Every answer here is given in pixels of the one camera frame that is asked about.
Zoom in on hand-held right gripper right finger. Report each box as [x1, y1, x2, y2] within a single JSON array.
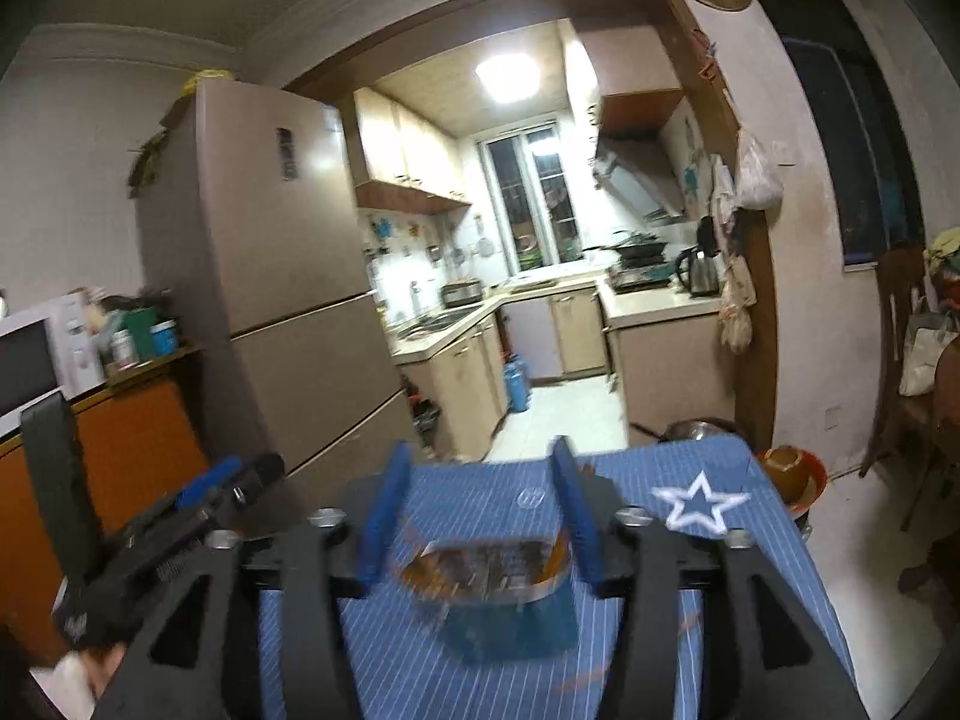
[[551, 435, 871, 720]]

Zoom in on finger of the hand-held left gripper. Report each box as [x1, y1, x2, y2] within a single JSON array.
[[112, 454, 286, 542], [176, 456, 245, 509]]

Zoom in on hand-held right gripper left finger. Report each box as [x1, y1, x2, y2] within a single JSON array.
[[90, 441, 415, 720]]

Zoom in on teal perforated utensil holder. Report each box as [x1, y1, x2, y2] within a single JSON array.
[[390, 536, 578, 666]]

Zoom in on orange wooden cabinet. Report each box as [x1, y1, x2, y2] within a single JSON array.
[[0, 345, 212, 661]]

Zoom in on blue water bottle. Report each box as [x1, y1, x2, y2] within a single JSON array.
[[504, 360, 532, 413]]

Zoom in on metal pot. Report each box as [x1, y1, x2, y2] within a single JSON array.
[[630, 418, 745, 445]]

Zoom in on green container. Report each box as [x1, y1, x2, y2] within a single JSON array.
[[124, 306, 160, 361]]

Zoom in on beige kitchen base cabinets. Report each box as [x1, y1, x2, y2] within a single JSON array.
[[394, 281, 740, 460]]

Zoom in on blue checkered star tablecloth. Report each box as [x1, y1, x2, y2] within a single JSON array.
[[255, 435, 856, 720]]

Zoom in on white microwave oven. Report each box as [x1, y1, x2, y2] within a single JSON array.
[[0, 296, 106, 437]]

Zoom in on tall grey refrigerator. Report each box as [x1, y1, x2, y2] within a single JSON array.
[[139, 79, 421, 488]]

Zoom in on orange plastic basin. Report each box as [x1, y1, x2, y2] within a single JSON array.
[[754, 445, 829, 517]]

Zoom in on hanging beige cloth bags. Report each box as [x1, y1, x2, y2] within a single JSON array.
[[718, 255, 755, 355]]

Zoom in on steel electric kettle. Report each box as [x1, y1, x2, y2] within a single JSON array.
[[675, 246, 723, 298]]

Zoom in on black wok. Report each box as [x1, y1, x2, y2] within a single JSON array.
[[581, 231, 670, 260]]

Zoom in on kitchen window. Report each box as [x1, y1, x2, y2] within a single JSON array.
[[480, 127, 584, 271]]

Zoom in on hanging white cloth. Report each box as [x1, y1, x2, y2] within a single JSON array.
[[709, 157, 740, 241]]

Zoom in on white tote bag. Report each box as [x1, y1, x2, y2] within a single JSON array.
[[898, 311, 960, 397]]

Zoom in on hanging white plastic bag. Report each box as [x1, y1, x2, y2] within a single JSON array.
[[735, 127, 785, 211]]

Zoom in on dark wooden chair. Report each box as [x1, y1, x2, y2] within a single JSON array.
[[861, 244, 960, 526]]

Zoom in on kitchen ceiling light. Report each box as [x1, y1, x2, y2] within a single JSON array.
[[474, 52, 543, 103]]

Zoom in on yellow-green clothes pile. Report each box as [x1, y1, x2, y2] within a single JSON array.
[[924, 229, 960, 278]]

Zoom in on dark curtained window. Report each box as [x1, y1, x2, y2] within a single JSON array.
[[780, 34, 925, 271]]

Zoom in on long kitchen wall cabinet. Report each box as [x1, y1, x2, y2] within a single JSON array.
[[352, 86, 473, 215]]

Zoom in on wall cabinet above hood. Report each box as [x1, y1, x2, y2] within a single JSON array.
[[562, 19, 685, 137]]

